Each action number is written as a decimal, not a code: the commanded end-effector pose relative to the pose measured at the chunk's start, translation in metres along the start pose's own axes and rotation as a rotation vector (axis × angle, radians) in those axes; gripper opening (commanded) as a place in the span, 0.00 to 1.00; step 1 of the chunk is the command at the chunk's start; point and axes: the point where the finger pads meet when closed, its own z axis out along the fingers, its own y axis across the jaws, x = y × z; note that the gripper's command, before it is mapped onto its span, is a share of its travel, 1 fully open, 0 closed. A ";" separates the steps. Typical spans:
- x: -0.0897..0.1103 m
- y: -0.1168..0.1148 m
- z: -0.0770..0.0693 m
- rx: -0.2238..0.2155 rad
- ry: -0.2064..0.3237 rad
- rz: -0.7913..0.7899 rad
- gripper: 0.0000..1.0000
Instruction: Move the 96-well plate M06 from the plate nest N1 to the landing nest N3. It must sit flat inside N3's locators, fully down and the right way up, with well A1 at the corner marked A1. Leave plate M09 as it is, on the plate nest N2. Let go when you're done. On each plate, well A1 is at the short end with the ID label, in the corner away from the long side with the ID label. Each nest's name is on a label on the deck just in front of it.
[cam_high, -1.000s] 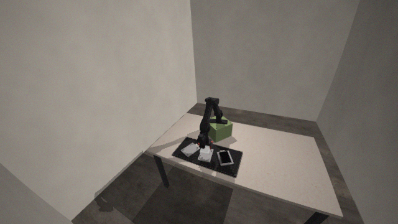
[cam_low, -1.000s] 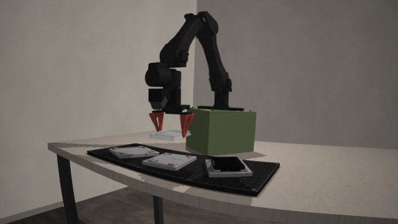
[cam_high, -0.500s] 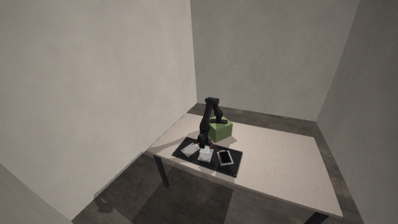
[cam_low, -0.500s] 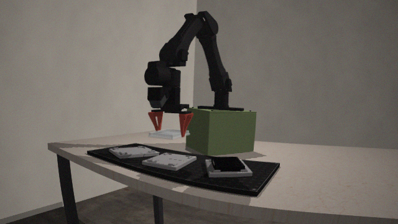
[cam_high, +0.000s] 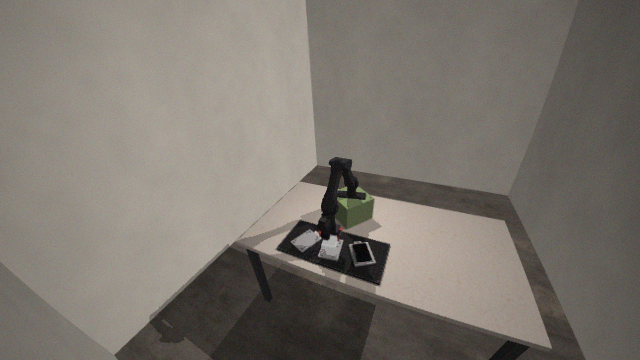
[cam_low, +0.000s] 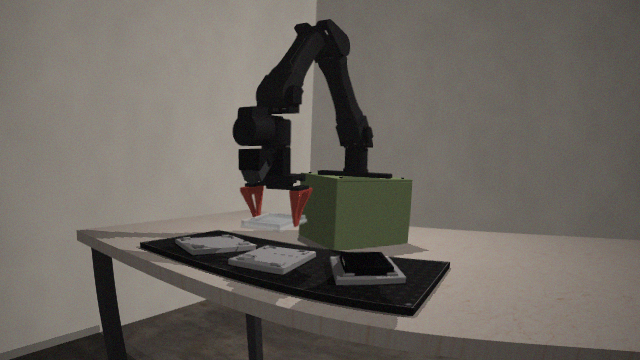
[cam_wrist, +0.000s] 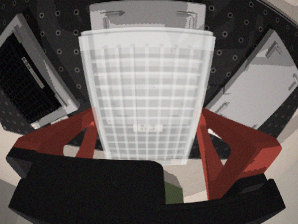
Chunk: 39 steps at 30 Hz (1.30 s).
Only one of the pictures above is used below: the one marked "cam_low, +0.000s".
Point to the white multi-well plate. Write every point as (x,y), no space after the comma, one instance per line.
(273,224)

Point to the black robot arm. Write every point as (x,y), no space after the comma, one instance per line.
(255,127)

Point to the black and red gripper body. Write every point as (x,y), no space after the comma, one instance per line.
(281,182)

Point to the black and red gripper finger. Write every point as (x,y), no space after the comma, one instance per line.
(298,200)
(247,194)

